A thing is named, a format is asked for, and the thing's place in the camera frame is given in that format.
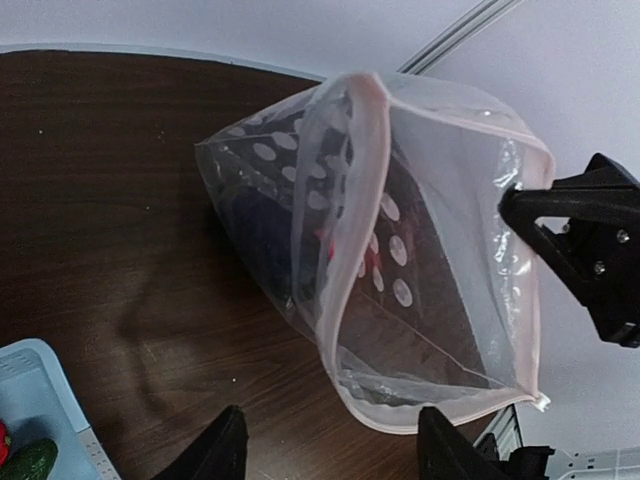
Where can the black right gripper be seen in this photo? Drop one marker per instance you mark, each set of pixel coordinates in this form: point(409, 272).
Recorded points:
point(587, 231)

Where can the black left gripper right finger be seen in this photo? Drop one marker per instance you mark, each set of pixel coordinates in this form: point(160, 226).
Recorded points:
point(444, 453)

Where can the light blue plastic basket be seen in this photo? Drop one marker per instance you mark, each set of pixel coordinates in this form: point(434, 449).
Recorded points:
point(38, 402)

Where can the orange red chili pepper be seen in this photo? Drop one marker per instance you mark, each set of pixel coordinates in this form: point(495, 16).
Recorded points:
point(5, 443)

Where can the green cucumber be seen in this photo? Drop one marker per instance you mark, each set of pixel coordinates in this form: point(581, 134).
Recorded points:
point(34, 461)

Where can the right aluminium frame post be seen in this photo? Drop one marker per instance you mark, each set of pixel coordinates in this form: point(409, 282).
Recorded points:
point(480, 17)

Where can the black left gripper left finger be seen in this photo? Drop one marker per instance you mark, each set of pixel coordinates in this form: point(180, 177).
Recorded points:
point(218, 453)

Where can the clear polka dot zip bag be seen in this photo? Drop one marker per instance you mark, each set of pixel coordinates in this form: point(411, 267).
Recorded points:
point(366, 208)

